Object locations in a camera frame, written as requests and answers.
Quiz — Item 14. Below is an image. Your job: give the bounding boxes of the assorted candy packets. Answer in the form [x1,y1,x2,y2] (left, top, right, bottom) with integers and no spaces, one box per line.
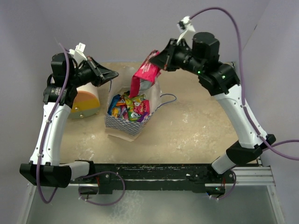
[107,91,150,122]

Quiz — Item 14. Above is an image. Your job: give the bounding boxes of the cream and orange cylinder box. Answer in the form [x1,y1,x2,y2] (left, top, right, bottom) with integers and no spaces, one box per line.
[68,83,100,119]

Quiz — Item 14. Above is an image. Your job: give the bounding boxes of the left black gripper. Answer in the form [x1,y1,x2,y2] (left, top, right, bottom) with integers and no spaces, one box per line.
[69,56,119,88]

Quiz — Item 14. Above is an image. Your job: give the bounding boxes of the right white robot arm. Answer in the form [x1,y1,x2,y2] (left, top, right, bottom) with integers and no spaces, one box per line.
[150,32,276,182]

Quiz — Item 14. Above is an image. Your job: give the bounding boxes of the checkered paper bag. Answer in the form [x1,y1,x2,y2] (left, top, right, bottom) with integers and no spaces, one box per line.
[105,66,170,141]

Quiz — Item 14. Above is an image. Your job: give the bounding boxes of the purple snack packet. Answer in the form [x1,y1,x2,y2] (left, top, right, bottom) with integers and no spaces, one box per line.
[137,112,148,123]

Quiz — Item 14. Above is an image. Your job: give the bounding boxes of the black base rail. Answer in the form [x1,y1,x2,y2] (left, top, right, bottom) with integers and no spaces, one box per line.
[71,163,235,195]

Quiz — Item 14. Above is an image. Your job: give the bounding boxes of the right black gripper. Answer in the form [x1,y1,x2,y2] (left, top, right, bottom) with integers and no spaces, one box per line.
[151,37,206,76]

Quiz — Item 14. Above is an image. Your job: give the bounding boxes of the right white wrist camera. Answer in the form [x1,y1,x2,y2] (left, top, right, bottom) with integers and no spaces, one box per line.
[177,16,196,45]

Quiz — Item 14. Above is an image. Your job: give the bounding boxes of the pink chips bag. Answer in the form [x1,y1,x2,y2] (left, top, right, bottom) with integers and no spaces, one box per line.
[129,50,161,98]

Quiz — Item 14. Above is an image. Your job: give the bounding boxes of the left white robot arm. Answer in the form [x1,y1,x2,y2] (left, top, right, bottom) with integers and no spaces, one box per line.
[20,53,119,188]

